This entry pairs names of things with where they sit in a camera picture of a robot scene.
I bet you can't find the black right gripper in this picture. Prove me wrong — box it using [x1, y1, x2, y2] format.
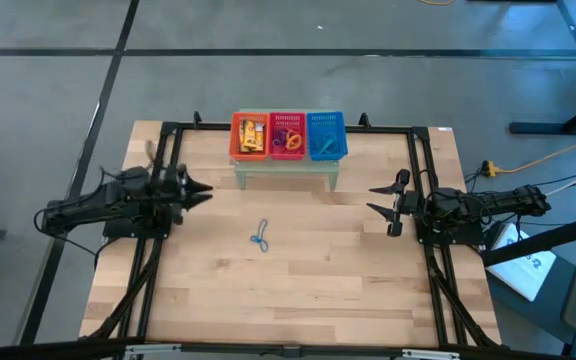
[365, 168, 424, 238]

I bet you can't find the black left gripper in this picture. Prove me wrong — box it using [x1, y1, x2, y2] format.
[161, 162, 215, 226]

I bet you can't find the yellow Crayola crayon pack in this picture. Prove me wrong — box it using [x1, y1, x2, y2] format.
[250, 123, 266, 153]
[238, 119, 255, 152]

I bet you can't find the orange plastic basket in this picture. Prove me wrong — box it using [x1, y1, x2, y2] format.
[229, 111, 271, 162]

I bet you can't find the pale green small shelf table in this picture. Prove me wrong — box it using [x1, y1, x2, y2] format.
[232, 108, 342, 194]

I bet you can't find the red plastic basket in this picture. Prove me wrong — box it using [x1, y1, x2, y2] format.
[267, 111, 309, 162]

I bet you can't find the blue plastic basket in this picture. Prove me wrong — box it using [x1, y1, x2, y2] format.
[306, 111, 349, 162]

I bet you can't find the white box with blue print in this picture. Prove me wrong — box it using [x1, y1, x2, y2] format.
[485, 222, 558, 303]

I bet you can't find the black diagonal metal bar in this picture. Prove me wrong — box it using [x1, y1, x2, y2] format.
[481, 209, 576, 267]

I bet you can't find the dark blue side table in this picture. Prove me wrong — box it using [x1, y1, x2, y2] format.
[485, 249, 576, 357]

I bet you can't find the black aluminium table frame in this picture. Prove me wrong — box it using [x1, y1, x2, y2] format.
[81, 110, 503, 351]

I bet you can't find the silver metal bracket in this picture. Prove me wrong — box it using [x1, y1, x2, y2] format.
[123, 342, 183, 360]
[400, 348, 462, 360]

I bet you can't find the orange extension cable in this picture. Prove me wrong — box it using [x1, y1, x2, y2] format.
[495, 128, 576, 174]

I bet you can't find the black overhead rig frame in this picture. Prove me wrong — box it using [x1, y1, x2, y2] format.
[0, 338, 576, 360]

